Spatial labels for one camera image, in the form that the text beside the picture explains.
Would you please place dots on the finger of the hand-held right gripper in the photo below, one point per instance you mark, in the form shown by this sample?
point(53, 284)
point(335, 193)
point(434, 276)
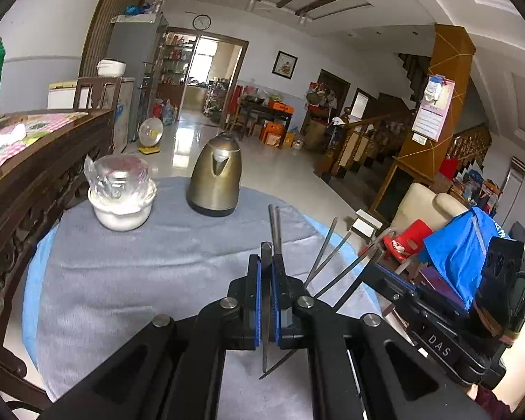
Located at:
point(393, 278)

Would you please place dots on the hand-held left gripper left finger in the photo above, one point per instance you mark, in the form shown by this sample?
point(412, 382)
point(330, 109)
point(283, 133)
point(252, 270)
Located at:
point(257, 302)

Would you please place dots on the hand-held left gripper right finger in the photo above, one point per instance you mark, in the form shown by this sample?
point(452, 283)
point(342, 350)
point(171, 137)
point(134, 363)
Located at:
point(278, 306)

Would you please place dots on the dark metal chopstick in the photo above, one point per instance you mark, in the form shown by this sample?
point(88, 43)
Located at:
point(275, 367)
point(321, 251)
point(278, 232)
point(358, 280)
point(271, 227)
point(334, 264)

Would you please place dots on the person's right forearm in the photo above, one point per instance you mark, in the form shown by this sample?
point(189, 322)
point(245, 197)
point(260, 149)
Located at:
point(490, 402)

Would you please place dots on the red plastic stool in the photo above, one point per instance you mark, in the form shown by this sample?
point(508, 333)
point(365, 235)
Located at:
point(409, 238)

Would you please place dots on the white step stool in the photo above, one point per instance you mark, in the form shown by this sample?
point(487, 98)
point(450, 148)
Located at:
point(367, 223)

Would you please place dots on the blue cloth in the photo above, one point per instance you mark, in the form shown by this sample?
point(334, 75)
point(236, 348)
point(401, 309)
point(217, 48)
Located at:
point(455, 249)

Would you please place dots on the beige armchair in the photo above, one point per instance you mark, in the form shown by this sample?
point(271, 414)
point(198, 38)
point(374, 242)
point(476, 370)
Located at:
point(420, 205)

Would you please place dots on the grey table cloth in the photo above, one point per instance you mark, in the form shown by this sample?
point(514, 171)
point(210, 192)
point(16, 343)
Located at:
point(148, 271)

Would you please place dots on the brass-coloured electric kettle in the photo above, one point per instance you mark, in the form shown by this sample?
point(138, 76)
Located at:
point(214, 179)

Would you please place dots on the white bowl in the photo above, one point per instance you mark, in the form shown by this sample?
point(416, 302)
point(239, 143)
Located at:
point(120, 214)

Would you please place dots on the orange plastic crate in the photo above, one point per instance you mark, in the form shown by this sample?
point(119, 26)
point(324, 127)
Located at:
point(272, 134)

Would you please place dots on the wooden pillar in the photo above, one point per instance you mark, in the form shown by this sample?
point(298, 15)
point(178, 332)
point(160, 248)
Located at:
point(442, 96)

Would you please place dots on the clear plastic bag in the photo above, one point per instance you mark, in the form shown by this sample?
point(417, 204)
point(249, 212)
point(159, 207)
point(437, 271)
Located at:
point(118, 175)

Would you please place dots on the dark wooden table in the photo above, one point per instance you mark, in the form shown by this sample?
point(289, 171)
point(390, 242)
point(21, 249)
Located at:
point(267, 111)

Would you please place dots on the round electric heater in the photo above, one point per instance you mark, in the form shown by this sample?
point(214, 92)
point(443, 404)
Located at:
point(151, 133)

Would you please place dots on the blue water jug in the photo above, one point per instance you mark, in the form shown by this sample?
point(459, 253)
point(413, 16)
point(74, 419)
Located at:
point(169, 114)

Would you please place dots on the light blue table cover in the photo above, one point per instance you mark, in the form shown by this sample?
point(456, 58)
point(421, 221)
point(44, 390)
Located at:
point(37, 280)

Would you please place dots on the white chest freezer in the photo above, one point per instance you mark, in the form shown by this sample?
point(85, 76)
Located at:
point(124, 118)

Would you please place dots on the dark carved wooden sideboard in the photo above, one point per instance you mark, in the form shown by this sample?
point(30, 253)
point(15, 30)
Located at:
point(22, 210)

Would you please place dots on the dark wooden chair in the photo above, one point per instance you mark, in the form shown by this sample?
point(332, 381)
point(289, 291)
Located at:
point(98, 92)

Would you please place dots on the white rice cooker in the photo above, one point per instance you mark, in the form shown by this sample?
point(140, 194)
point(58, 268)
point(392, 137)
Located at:
point(111, 68)

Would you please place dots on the grey refrigerator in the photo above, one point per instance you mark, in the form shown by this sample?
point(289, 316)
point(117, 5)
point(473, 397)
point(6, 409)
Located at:
point(133, 52)

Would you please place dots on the chequered cloth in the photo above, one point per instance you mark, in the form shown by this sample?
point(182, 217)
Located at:
point(39, 124)

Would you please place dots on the wall calendar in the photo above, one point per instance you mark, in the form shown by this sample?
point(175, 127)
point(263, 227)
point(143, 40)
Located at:
point(433, 109)

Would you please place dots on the framed wall picture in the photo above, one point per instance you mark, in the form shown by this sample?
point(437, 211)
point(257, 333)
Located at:
point(285, 64)

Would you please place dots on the round wall clock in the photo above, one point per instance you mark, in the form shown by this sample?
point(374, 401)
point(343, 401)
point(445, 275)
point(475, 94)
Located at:
point(201, 22)

